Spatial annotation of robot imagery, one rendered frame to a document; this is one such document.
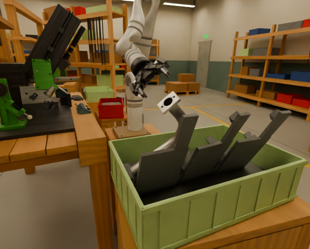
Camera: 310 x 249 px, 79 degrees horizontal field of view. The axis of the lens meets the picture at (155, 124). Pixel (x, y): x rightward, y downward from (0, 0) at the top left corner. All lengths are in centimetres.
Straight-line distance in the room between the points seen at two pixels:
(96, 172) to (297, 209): 90
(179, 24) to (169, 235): 1119
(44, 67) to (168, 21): 1001
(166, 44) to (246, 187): 1067
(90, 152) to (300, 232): 92
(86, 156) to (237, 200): 72
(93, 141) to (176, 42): 1054
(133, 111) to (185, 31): 1065
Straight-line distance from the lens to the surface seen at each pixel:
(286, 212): 85
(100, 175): 112
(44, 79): 157
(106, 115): 165
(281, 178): 78
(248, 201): 71
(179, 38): 1143
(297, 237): 93
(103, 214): 129
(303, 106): 568
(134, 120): 109
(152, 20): 101
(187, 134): 53
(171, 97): 49
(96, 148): 103
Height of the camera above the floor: 128
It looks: 19 degrees down
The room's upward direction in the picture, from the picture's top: 1 degrees clockwise
